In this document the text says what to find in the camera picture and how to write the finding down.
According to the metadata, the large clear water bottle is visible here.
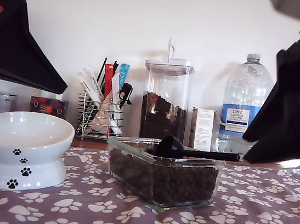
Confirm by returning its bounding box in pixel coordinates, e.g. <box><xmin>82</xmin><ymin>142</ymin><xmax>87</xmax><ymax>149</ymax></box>
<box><xmin>216</xmin><ymin>50</ymin><xmax>279</xmax><ymax>161</ymax></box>

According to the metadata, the rectangular clear glass food dish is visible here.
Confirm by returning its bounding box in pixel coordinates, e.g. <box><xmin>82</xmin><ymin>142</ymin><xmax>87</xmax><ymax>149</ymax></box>
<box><xmin>98</xmin><ymin>133</ymin><xmax>229</xmax><ymax>220</ymax></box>

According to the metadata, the black clip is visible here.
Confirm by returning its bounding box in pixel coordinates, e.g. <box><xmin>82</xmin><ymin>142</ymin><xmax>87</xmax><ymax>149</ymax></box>
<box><xmin>116</xmin><ymin>82</ymin><xmax>135</xmax><ymax>109</ymax></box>

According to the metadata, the long white sachet green ring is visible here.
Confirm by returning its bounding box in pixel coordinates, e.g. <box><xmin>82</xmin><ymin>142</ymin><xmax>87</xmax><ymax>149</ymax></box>
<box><xmin>104</xmin><ymin>71</ymin><xmax>131</xmax><ymax>137</ymax></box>

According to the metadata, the silver tin can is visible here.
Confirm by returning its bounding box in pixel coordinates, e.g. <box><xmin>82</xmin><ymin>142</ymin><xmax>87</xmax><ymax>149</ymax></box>
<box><xmin>0</xmin><ymin>93</ymin><xmax>19</xmax><ymax>116</ymax></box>

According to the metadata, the white paw print cat bowl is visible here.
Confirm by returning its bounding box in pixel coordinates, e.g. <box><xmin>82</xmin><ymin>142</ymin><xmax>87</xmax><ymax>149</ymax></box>
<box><xmin>0</xmin><ymin>108</ymin><xmax>78</xmax><ymax>199</ymax></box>

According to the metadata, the black plastic measuring scoop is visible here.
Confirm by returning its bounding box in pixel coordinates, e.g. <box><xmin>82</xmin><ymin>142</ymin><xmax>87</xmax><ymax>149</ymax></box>
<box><xmin>154</xmin><ymin>134</ymin><xmax>243</xmax><ymax>168</ymax></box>

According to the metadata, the tall clear jar white lid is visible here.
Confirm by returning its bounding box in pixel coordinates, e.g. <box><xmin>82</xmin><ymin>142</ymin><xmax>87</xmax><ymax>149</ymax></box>
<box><xmin>134</xmin><ymin>36</ymin><xmax>199</xmax><ymax>145</ymax></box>

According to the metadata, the small white cardboard box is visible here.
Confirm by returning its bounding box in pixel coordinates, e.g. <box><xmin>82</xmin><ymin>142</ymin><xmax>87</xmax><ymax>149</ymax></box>
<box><xmin>187</xmin><ymin>107</ymin><xmax>217</xmax><ymax>153</ymax></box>

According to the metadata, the white tissue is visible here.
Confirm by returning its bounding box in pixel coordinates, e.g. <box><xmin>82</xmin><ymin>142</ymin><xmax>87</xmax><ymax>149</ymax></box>
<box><xmin>41</xmin><ymin>91</ymin><xmax>64</xmax><ymax>101</ymax></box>

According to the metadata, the brown cat food kibble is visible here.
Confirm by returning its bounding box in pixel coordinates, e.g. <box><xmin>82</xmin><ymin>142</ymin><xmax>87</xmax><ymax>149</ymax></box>
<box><xmin>137</xmin><ymin>90</ymin><xmax>190</xmax><ymax>145</ymax></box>
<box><xmin>104</xmin><ymin>137</ymin><xmax>222</xmax><ymax>214</ymax></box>

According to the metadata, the purple paw print tablecloth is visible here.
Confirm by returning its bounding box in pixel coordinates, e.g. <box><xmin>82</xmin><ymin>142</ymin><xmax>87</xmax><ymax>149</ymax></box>
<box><xmin>0</xmin><ymin>123</ymin><xmax>300</xmax><ymax>224</ymax></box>

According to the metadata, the blue sachet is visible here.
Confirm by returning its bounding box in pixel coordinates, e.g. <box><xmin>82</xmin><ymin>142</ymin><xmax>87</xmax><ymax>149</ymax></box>
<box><xmin>116</xmin><ymin>63</ymin><xmax>131</xmax><ymax>91</ymax></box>

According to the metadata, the beige paper packet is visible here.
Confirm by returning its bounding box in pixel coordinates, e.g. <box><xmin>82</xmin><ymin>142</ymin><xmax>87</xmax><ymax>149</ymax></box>
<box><xmin>88</xmin><ymin>88</ymin><xmax>115</xmax><ymax>136</ymax></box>

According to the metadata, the chrome wire basket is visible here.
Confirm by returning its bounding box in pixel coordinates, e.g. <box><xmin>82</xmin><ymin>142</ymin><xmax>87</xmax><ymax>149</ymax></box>
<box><xmin>73</xmin><ymin>91</ymin><xmax>128</xmax><ymax>145</ymax></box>

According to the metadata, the thin black stick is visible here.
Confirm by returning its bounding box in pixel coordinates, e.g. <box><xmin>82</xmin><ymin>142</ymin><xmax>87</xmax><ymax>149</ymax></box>
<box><xmin>112</xmin><ymin>60</ymin><xmax>120</xmax><ymax>77</ymax></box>
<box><xmin>95</xmin><ymin>57</ymin><xmax>109</xmax><ymax>84</ymax></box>

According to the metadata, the red floral tissue box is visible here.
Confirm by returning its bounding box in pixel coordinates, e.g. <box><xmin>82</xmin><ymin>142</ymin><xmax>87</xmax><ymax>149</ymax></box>
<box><xmin>29</xmin><ymin>95</ymin><xmax>69</xmax><ymax>120</ymax></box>

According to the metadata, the white sachet green lettering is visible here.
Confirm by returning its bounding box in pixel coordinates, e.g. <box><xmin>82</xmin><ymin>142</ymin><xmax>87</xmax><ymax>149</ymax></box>
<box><xmin>72</xmin><ymin>71</ymin><xmax>106</xmax><ymax>111</ymax></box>

